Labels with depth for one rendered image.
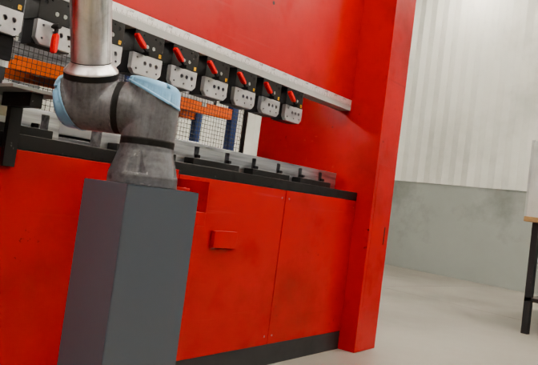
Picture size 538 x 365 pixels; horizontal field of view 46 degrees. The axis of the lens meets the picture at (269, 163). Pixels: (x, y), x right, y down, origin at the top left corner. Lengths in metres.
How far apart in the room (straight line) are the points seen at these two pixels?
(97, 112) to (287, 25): 1.91
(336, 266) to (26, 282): 1.89
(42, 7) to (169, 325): 1.20
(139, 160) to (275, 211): 1.68
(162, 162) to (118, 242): 0.19
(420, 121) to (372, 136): 6.30
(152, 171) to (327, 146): 2.49
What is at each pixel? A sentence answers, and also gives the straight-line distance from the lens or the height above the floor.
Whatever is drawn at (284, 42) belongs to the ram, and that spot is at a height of 1.54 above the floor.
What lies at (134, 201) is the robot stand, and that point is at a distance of 1.29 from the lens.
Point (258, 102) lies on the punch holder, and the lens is 3.00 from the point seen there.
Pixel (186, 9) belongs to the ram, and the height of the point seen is 1.49.
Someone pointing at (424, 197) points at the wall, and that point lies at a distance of 9.68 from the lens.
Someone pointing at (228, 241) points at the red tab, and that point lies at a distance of 2.68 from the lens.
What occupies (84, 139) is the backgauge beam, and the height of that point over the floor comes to 0.92.
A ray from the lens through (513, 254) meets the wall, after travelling 9.00.
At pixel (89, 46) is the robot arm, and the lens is 1.39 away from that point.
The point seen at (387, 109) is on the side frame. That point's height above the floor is 1.36.
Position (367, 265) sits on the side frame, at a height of 0.48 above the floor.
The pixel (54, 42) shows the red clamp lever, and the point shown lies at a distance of 2.18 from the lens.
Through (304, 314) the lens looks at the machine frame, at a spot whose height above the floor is 0.22.
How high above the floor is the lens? 0.79
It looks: 3 degrees up
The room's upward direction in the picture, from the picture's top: 8 degrees clockwise
